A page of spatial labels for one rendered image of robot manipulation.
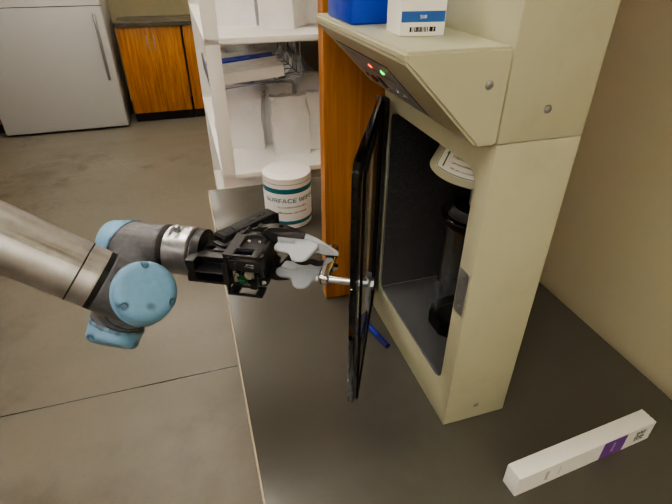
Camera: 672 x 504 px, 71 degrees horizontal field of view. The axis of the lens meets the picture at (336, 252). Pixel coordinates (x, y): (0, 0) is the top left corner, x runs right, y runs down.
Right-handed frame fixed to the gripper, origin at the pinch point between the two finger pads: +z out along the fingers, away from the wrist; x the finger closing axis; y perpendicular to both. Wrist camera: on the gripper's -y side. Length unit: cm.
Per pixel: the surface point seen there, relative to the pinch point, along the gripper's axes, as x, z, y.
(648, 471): -26, 49, 9
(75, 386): -120, -124, -59
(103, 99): -90, -306, -374
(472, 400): -21.6, 23.8, 4.5
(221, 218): -26, -42, -53
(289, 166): -11, -23, -58
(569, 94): 25.8, 26.6, 3.0
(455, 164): 14.0, 16.6, -4.8
